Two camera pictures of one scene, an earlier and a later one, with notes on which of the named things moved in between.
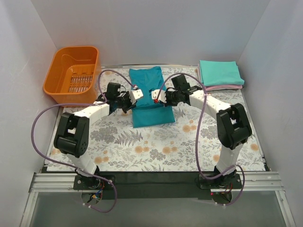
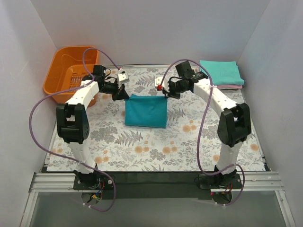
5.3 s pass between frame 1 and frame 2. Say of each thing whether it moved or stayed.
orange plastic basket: stayed
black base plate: stayed
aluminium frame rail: stayed
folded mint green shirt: stayed
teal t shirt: moved
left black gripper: moved
